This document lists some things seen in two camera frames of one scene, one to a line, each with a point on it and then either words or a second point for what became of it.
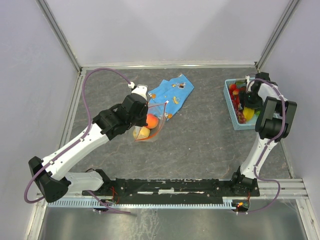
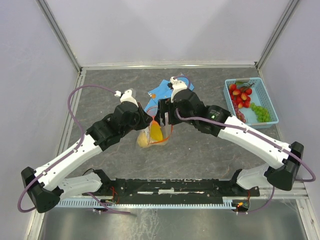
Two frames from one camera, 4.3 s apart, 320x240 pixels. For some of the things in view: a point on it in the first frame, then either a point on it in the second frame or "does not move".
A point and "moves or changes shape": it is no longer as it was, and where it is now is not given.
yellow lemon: (141, 133) moves or changes shape
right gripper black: (257, 105) → (165, 105)
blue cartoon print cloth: (166, 98) does not move
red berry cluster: (234, 92) does not move
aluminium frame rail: (226, 66) does not move
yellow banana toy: (248, 113) → (156, 133)
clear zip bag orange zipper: (156, 117) moves or changes shape
